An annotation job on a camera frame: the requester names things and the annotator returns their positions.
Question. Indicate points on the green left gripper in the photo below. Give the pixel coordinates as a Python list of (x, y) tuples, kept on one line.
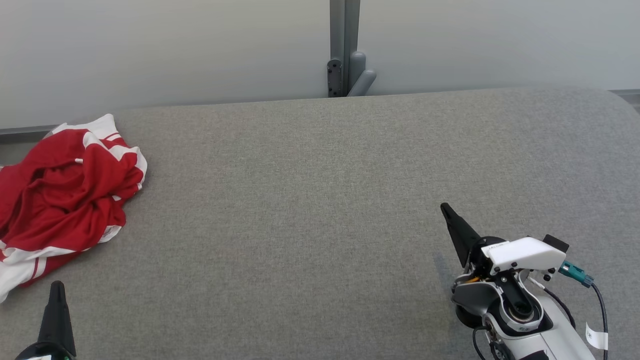
[(45, 352)]

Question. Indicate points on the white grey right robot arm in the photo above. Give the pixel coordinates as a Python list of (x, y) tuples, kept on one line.
[(555, 335)]

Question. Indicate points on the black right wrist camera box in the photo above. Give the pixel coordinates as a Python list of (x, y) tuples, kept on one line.
[(556, 243)]

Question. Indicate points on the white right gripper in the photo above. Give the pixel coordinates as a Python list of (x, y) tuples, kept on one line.
[(525, 252)]

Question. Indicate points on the grey metal partition post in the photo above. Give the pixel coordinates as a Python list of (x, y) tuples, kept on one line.
[(344, 30)]

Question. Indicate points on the red white jersey shirt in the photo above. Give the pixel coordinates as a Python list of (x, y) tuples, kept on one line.
[(17, 272)]

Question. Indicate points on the dark partition base rail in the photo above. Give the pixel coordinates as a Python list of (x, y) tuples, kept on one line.
[(25, 131), (627, 93)]

